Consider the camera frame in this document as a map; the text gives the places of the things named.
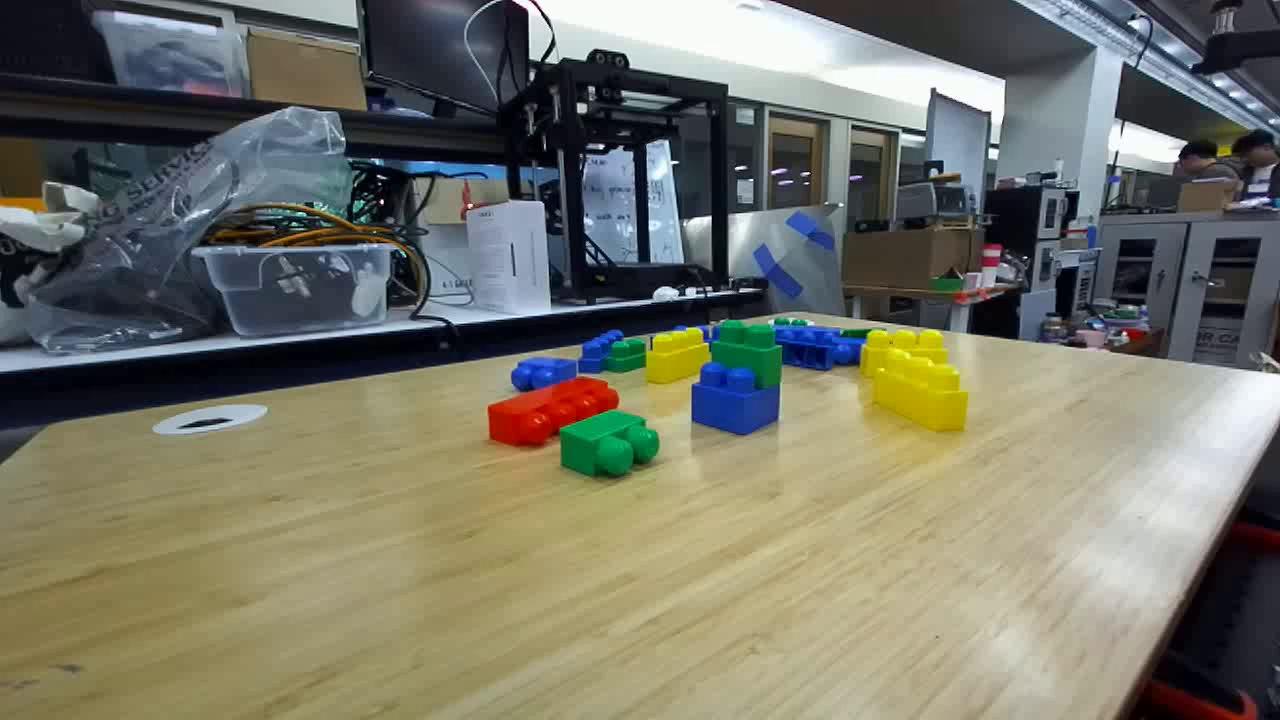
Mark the yellow toy block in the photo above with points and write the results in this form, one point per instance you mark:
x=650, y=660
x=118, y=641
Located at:
x=677, y=355
x=892, y=341
x=921, y=395

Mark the green toy block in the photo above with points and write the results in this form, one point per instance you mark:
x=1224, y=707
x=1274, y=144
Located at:
x=608, y=443
x=746, y=350
x=852, y=328
x=630, y=355

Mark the blue wide toy block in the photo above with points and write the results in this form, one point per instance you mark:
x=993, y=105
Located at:
x=598, y=350

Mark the blue long toy block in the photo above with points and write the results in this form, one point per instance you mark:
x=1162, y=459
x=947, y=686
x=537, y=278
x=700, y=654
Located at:
x=540, y=373
x=848, y=350
x=807, y=347

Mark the blue square toy block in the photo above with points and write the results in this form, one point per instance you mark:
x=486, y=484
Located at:
x=735, y=404

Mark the red toy block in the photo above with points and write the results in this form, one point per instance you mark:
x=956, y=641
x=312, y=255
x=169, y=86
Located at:
x=551, y=408

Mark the white cardboard box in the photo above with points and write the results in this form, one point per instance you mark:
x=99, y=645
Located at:
x=510, y=256

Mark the white board with blue tape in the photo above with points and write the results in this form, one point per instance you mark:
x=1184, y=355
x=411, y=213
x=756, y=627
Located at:
x=787, y=263

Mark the long lab workbench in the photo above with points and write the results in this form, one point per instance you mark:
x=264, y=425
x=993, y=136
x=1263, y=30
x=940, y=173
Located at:
x=334, y=355

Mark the clear plastic bin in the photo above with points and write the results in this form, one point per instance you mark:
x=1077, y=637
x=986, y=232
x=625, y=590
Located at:
x=297, y=285

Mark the black monitor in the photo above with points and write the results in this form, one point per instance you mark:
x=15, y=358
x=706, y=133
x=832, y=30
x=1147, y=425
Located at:
x=443, y=47

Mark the white standing panel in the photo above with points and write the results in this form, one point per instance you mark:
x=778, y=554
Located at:
x=963, y=144

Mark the black machine cabinet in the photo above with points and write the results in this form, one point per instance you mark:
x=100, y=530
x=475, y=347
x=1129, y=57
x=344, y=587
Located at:
x=1026, y=232

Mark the clear plastic bag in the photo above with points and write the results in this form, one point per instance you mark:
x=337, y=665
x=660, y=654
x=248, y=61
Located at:
x=172, y=227

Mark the grey cabinet with doors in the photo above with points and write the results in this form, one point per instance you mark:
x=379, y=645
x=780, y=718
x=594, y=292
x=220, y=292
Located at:
x=1184, y=285

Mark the clear storage container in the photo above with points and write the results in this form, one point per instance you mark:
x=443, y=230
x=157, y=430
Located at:
x=169, y=49

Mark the small brown cardboard box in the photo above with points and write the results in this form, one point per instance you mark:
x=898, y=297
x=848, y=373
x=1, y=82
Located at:
x=1205, y=198

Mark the white VR headset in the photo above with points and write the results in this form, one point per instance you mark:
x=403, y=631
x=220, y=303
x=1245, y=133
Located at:
x=35, y=232

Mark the black ceiling fixture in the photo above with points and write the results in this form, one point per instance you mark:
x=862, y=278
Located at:
x=1240, y=47

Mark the black frame 3D printer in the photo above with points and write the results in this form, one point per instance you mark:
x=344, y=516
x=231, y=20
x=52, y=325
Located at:
x=570, y=200

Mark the black wall shelf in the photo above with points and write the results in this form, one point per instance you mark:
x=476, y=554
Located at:
x=134, y=115

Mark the red stool rail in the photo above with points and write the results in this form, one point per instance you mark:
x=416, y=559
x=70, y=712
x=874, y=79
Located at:
x=1258, y=539
x=1200, y=700

